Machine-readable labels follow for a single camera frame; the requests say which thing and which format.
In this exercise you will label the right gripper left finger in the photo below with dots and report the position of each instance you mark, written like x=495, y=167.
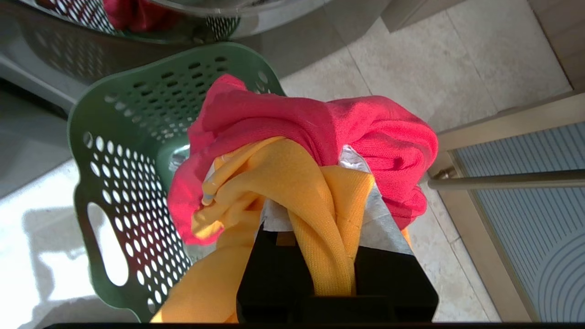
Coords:
x=274, y=278

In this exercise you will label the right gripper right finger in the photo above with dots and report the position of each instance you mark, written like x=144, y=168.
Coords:
x=393, y=283

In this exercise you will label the yellow knit garment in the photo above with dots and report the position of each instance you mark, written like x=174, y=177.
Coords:
x=315, y=192

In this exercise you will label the red knit garment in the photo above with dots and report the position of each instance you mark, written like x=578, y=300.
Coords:
x=274, y=114

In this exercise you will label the green perforated laundry basket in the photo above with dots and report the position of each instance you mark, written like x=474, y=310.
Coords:
x=132, y=137

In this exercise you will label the ribbed glass door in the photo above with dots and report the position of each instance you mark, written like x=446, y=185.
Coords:
x=525, y=219

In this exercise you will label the dark red garment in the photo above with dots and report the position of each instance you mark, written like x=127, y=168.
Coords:
x=137, y=13

